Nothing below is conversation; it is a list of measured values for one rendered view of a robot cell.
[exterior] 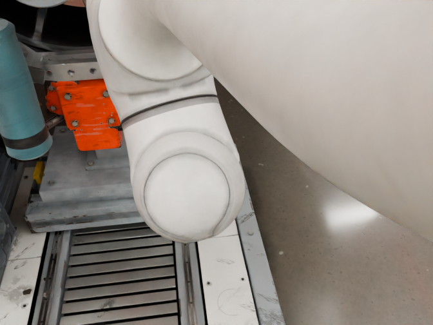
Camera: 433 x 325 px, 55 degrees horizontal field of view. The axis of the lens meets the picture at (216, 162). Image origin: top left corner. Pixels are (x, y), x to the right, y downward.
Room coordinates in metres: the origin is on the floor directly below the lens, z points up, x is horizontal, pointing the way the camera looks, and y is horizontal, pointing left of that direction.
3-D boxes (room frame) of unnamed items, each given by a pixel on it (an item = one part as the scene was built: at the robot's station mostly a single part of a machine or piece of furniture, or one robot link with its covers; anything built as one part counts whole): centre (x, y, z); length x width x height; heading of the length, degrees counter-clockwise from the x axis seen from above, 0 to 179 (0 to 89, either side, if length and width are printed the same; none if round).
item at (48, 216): (0.96, 0.30, 0.13); 0.50 x 0.36 x 0.10; 98
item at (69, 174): (0.96, 0.30, 0.32); 0.40 x 0.30 x 0.28; 98
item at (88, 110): (0.83, 0.29, 0.48); 0.16 x 0.12 x 0.17; 8
